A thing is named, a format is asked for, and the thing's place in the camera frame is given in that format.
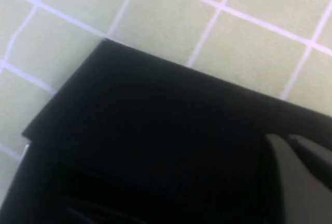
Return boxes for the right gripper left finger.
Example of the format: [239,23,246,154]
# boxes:
[265,133,332,224]

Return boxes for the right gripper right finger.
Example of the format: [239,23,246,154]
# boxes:
[289,135,332,169]

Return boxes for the black glasses case printed sides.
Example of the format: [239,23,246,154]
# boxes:
[22,38,332,224]

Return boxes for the green white-grid tablecloth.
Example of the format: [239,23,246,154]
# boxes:
[0,0,332,191]

